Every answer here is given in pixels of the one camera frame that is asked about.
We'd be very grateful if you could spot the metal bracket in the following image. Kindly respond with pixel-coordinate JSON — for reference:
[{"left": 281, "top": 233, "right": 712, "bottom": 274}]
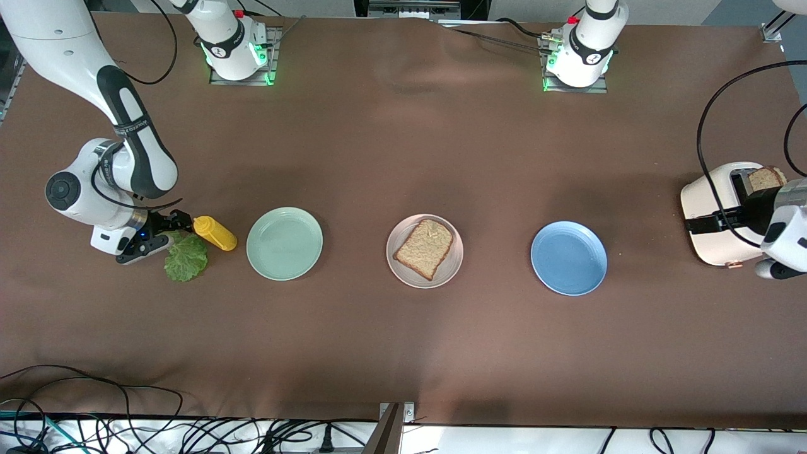
[{"left": 368, "top": 0, "right": 462, "bottom": 20}]

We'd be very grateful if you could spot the grey cable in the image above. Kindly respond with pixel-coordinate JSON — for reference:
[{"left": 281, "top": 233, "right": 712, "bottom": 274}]
[{"left": 438, "top": 22, "right": 550, "bottom": 52}]

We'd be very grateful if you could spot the blue plate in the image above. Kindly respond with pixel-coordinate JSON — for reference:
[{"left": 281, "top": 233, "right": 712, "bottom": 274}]
[{"left": 530, "top": 221, "right": 608, "bottom": 296}]

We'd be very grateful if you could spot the aluminium frame post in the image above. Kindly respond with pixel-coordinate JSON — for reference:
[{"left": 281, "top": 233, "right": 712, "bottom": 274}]
[{"left": 760, "top": 0, "right": 807, "bottom": 44}]

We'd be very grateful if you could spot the bread slice with torn corner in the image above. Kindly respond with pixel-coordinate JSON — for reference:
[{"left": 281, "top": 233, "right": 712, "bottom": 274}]
[{"left": 393, "top": 218, "right": 455, "bottom": 281}]

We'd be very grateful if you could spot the mint green plate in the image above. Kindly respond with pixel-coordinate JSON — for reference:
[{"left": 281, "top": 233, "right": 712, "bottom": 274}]
[{"left": 246, "top": 207, "right": 324, "bottom": 281}]

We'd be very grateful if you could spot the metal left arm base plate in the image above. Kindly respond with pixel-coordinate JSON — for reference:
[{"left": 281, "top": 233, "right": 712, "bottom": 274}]
[{"left": 539, "top": 35, "right": 610, "bottom": 94}]

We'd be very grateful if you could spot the grey metal post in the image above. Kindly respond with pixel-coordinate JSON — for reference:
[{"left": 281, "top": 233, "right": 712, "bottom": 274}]
[{"left": 372, "top": 402, "right": 417, "bottom": 454}]

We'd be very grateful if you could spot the green lettuce leaf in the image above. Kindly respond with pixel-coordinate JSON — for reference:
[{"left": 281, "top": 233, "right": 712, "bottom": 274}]
[{"left": 163, "top": 230, "right": 209, "bottom": 282}]

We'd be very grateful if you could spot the white toaster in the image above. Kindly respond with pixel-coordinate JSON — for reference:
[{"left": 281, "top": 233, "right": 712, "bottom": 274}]
[{"left": 681, "top": 162, "right": 789, "bottom": 267}]

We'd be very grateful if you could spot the thin black cable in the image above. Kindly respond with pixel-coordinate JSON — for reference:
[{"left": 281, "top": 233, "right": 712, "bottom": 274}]
[{"left": 0, "top": 364, "right": 183, "bottom": 436}]

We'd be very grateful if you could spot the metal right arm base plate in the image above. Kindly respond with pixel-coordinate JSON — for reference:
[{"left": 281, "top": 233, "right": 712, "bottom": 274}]
[{"left": 209, "top": 26, "right": 282, "bottom": 86}]

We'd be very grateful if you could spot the beige plate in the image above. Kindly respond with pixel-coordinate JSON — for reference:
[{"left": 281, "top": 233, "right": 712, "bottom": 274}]
[{"left": 386, "top": 214, "right": 464, "bottom": 289}]

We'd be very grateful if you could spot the brown bread slice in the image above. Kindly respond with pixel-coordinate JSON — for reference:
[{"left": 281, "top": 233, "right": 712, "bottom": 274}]
[{"left": 748, "top": 166, "right": 787, "bottom": 193}]

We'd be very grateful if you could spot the yellow mustard squeeze bottle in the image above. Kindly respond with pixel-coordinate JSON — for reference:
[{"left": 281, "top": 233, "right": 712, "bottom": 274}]
[{"left": 193, "top": 216, "right": 238, "bottom": 252}]

